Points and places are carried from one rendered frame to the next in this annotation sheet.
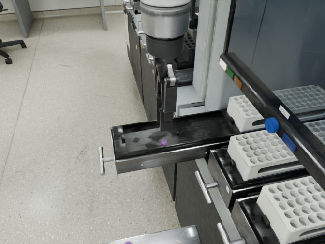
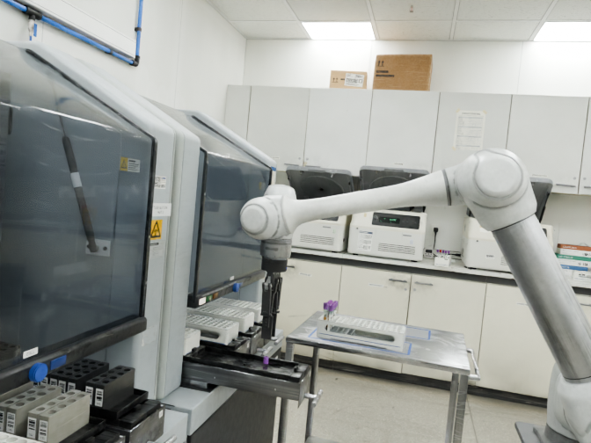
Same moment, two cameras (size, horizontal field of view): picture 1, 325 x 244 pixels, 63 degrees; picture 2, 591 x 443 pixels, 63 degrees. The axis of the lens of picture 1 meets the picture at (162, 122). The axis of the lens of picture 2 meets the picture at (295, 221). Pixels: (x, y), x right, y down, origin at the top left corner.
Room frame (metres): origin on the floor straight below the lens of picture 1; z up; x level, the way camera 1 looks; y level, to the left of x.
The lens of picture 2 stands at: (1.71, 0.70, 1.30)
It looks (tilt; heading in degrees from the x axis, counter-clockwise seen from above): 3 degrees down; 208
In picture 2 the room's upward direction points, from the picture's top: 5 degrees clockwise
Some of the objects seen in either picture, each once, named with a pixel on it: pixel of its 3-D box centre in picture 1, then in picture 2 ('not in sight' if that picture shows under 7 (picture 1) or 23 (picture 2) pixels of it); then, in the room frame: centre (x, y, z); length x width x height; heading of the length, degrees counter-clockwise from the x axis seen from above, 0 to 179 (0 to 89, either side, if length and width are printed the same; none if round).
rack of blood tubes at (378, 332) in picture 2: not in sight; (361, 331); (0.11, 0.15, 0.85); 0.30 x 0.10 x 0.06; 101
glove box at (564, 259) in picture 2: not in sight; (572, 259); (-2.50, 0.84, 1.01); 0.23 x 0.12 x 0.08; 103
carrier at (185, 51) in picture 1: (186, 50); (115, 388); (0.98, -0.09, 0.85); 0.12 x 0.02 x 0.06; 14
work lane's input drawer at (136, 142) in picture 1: (221, 131); (200, 364); (0.58, -0.18, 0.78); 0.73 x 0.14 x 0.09; 104
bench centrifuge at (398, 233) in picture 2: not in sight; (390, 212); (-2.03, -0.45, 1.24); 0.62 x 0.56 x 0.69; 14
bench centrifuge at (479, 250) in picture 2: not in sight; (506, 222); (-2.23, 0.38, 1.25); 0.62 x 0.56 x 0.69; 13
